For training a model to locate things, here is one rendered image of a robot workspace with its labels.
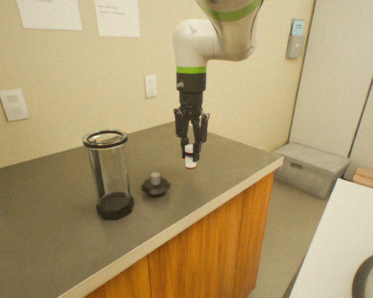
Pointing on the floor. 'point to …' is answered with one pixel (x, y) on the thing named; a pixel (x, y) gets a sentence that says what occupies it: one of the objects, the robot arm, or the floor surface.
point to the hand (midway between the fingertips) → (190, 150)
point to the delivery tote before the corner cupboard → (310, 168)
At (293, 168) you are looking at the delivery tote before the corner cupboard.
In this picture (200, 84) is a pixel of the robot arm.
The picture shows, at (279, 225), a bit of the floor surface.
